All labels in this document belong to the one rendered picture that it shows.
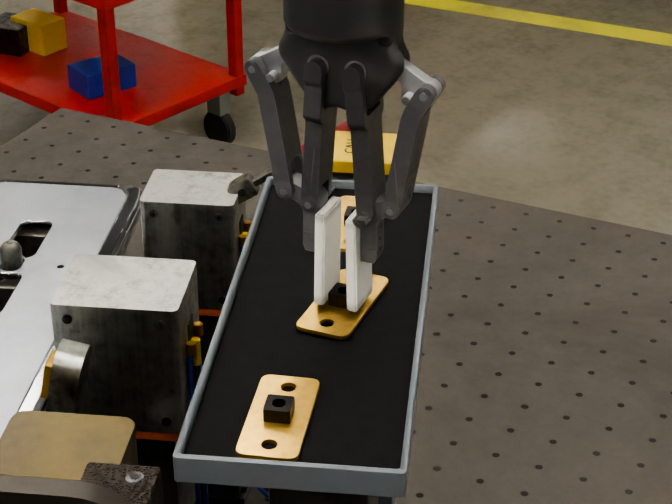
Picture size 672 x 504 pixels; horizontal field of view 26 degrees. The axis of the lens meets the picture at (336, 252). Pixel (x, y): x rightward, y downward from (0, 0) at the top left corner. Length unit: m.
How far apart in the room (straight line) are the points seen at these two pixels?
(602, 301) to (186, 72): 2.14
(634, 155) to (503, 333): 2.14
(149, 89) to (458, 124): 0.87
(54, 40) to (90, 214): 2.57
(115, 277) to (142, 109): 2.52
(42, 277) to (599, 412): 0.68
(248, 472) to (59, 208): 0.69
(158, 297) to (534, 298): 0.87
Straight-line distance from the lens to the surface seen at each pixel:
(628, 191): 3.75
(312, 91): 0.92
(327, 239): 0.97
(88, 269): 1.17
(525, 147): 3.94
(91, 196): 1.52
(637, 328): 1.87
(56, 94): 3.78
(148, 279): 1.15
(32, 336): 1.30
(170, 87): 3.78
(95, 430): 1.04
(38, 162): 2.29
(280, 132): 0.95
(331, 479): 0.86
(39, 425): 1.05
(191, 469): 0.87
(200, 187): 1.39
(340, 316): 0.99
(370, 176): 0.94
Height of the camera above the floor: 1.69
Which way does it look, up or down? 30 degrees down
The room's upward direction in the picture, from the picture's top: straight up
